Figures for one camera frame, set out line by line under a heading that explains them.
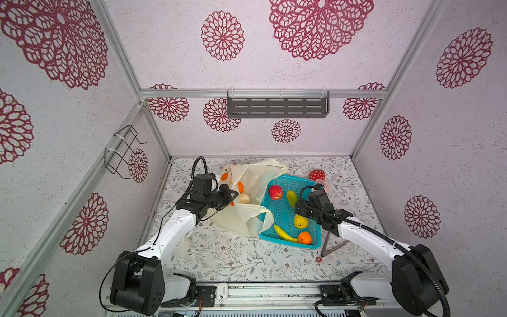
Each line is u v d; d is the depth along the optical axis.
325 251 0.84
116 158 0.75
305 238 0.81
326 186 1.06
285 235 0.85
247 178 1.05
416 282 0.41
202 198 0.63
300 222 0.87
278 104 0.97
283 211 0.98
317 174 1.06
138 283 0.40
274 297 0.75
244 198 0.95
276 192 0.95
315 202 0.68
